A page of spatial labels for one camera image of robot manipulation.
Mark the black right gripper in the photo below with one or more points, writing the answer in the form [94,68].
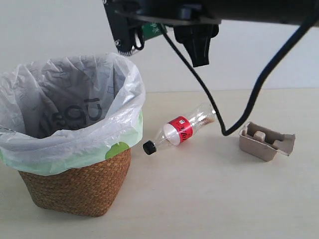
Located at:
[196,25]

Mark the red label clear cola bottle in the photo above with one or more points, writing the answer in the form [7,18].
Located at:
[181,128]

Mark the brown cardboard pulp tray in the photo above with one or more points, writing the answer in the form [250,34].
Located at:
[265,143]

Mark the green label plastic bottle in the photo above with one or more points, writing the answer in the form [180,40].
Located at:
[152,31]

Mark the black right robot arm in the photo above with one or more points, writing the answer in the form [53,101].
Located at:
[271,11]

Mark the white green plastic bin liner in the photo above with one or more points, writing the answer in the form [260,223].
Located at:
[69,112]

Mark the brown woven wicker basket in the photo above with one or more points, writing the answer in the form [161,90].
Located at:
[87,191]

